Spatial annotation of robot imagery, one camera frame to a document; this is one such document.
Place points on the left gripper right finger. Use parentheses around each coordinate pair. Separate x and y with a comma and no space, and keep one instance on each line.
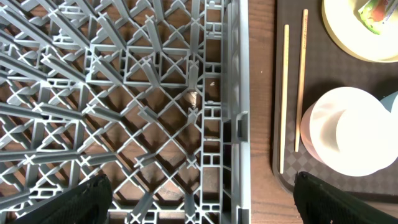
(320,202)

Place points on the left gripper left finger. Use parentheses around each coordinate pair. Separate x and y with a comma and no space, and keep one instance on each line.
(86,203)

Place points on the green orange snack wrapper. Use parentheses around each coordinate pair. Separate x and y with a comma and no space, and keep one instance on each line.
(375,14)

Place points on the light blue bowl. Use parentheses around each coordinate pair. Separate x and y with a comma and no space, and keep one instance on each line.
(390,103)

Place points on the grey plastic dishwasher rack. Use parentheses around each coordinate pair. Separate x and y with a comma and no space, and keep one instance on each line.
(152,94)

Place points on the pink white bowl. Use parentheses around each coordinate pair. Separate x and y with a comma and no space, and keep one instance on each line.
(350,131)

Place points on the dark brown serving tray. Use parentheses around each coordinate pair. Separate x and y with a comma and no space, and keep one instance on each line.
(327,67)

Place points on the right wooden chopstick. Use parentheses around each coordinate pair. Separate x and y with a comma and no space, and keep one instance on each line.
(301,77)

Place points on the wooden chopstick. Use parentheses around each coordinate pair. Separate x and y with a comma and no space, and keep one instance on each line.
(301,77)
(283,107)

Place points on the left wooden chopstick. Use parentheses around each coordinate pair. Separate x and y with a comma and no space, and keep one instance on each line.
(283,107)

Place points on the yellow round plate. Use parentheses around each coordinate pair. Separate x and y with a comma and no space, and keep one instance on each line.
(343,24)

